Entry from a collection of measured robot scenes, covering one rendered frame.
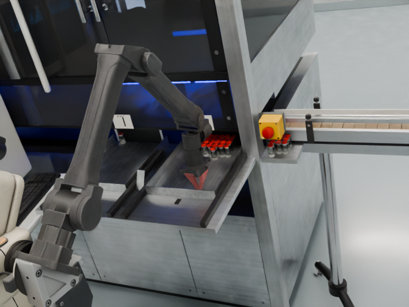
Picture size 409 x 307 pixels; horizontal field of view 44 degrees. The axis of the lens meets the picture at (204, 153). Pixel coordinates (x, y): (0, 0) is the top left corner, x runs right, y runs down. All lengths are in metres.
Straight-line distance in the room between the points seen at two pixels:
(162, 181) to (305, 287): 1.03
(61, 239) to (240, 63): 0.87
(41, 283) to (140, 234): 1.30
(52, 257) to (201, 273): 1.34
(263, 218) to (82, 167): 1.03
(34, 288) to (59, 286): 0.06
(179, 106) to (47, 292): 0.63
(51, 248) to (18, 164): 1.26
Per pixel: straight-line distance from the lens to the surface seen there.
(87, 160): 1.12
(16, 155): 2.31
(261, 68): 1.85
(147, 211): 1.69
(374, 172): 3.28
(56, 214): 1.11
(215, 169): 1.81
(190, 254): 2.29
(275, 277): 2.20
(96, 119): 1.14
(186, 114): 1.49
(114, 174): 1.95
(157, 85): 1.33
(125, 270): 2.59
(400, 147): 1.84
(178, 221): 1.61
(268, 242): 2.07
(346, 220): 2.91
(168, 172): 1.86
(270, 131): 1.72
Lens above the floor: 1.83
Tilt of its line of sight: 29 degrees down
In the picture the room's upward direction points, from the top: 13 degrees counter-clockwise
